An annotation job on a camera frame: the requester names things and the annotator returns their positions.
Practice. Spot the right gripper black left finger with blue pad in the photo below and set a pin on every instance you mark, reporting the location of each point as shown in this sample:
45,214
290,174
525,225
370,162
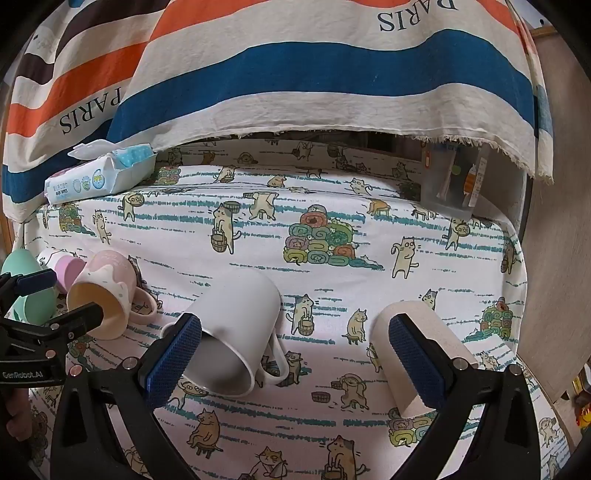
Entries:
84,441

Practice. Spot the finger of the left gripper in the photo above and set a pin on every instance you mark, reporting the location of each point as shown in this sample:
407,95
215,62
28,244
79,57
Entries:
68,326
14,286

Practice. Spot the white ceramic mug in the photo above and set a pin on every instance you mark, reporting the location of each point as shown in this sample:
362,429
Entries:
238,316

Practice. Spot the mint green cup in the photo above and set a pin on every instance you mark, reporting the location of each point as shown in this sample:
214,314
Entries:
35,301

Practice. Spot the small pink cup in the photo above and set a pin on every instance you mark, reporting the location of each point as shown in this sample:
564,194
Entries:
66,266

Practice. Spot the beige paper cup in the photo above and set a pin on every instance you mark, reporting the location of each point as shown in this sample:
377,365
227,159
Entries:
416,349

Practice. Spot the person's hand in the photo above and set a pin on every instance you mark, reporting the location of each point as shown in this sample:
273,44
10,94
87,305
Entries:
19,426

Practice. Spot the pink cream mug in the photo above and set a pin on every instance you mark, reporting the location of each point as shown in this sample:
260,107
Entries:
109,280

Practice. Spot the wet wipes pack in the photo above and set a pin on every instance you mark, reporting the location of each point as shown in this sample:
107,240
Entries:
104,169

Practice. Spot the cat print bed sheet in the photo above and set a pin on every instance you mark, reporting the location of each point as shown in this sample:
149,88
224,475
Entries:
342,234

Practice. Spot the clear plastic container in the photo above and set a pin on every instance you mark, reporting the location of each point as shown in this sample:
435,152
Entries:
452,178

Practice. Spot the striped Paris cloth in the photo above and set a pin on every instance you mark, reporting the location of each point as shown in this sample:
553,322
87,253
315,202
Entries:
170,72

